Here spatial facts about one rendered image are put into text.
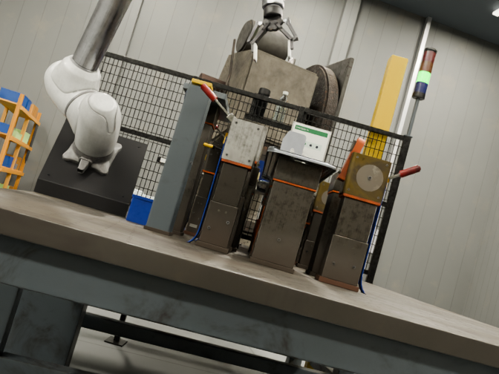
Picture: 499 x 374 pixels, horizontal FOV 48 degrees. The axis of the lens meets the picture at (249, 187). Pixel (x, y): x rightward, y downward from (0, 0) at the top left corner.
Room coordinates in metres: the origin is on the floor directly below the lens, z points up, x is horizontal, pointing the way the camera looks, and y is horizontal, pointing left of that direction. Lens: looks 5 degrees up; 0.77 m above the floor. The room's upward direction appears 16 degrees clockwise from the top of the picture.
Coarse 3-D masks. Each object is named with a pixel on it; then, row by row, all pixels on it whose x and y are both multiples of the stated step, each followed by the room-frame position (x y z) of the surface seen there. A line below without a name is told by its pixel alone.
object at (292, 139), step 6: (288, 132) 2.87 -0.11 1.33; (294, 132) 2.86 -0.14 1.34; (288, 138) 2.87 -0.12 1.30; (294, 138) 2.86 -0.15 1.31; (300, 138) 2.86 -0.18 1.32; (306, 138) 2.86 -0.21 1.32; (282, 144) 2.87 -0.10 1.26; (288, 144) 2.86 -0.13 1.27; (294, 144) 2.86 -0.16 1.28; (300, 144) 2.86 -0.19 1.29; (288, 150) 2.86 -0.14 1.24; (294, 150) 2.86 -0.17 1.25; (300, 150) 2.86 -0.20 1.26
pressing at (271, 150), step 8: (272, 152) 1.55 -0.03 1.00; (280, 152) 1.43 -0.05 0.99; (288, 152) 1.43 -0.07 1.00; (272, 160) 1.68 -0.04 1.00; (304, 160) 1.50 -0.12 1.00; (312, 160) 1.42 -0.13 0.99; (264, 168) 1.95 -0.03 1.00; (272, 168) 1.87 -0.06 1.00; (328, 168) 1.51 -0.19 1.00; (264, 176) 2.16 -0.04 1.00; (328, 176) 1.59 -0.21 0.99; (264, 184) 2.36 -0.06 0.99; (264, 192) 2.80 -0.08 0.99
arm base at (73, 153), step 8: (72, 144) 2.19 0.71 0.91; (72, 152) 2.17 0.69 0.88; (80, 152) 2.14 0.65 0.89; (112, 152) 2.19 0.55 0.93; (72, 160) 2.16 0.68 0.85; (80, 160) 2.15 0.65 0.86; (88, 160) 2.15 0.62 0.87; (96, 160) 2.16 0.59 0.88; (104, 160) 2.18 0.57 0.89; (112, 160) 2.22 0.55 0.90; (80, 168) 2.12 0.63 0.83; (96, 168) 2.17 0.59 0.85; (104, 168) 2.18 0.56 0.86
